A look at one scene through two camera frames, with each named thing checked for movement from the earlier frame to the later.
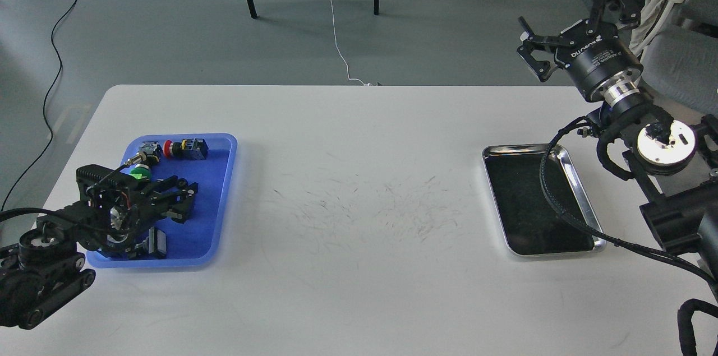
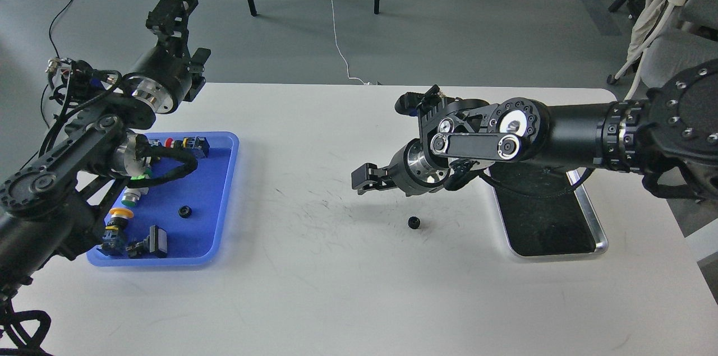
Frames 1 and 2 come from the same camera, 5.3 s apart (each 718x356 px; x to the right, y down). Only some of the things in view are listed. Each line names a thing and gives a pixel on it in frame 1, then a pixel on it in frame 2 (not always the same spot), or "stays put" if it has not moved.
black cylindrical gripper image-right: [590, 50] → [409, 172]
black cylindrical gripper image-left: [113, 206] → [165, 76]
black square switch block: [153, 247] stays put
